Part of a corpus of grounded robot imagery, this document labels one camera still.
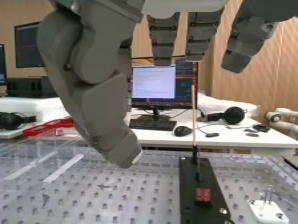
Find black headphones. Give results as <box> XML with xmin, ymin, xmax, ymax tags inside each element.
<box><xmin>0</xmin><ymin>111</ymin><xmax>37</xmax><ymax>131</ymax></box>
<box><xmin>204</xmin><ymin>105</ymin><xmax>248</xmax><ymax>126</ymax></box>

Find black computer mouse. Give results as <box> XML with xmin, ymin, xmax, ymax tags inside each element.
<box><xmin>172</xmin><ymin>125</ymin><xmax>194</xmax><ymax>138</ymax></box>

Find black plate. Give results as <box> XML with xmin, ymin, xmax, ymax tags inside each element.
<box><xmin>178</xmin><ymin>155</ymin><xmax>235</xmax><ymax>224</ymax></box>

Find clear box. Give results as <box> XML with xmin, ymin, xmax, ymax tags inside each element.
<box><xmin>0</xmin><ymin>134</ymin><xmax>298</xmax><ymax>224</ymax></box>

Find small white jointed device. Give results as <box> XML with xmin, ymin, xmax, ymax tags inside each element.
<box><xmin>263</xmin><ymin>106</ymin><xmax>298</xmax><ymax>140</ymax></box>

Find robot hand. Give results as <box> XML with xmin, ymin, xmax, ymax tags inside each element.
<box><xmin>35</xmin><ymin>0</ymin><xmax>298</xmax><ymax>169</ymax></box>

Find lit computer monitor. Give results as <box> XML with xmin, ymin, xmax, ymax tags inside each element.
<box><xmin>130</xmin><ymin>59</ymin><xmax>199</xmax><ymax>118</ymax></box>

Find red tray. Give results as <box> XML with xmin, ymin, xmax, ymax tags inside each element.
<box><xmin>21</xmin><ymin>123</ymin><xmax>77</xmax><ymax>138</ymax></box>
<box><xmin>41</xmin><ymin>117</ymin><xmax>77</xmax><ymax>129</ymax></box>

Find thin stick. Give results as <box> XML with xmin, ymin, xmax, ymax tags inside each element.
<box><xmin>190</xmin><ymin>62</ymin><xmax>200</xmax><ymax>165</ymax></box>

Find white desk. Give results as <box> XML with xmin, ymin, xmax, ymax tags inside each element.
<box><xmin>0</xmin><ymin>108</ymin><xmax>298</xmax><ymax>152</ymax></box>

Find black keyboard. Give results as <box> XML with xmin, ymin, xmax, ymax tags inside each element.
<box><xmin>127</xmin><ymin>116</ymin><xmax>178</xmax><ymax>132</ymax></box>

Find dark screen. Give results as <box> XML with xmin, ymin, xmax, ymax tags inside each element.
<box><xmin>13</xmin><ymin>21</ymin><xmax>46</xmax><ymax>70</ymax></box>

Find white foam sheet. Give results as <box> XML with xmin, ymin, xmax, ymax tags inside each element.
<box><xmin>195</xmin><ymin>92</ymin><xmax>261</xmax><ymax>118</ymax></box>

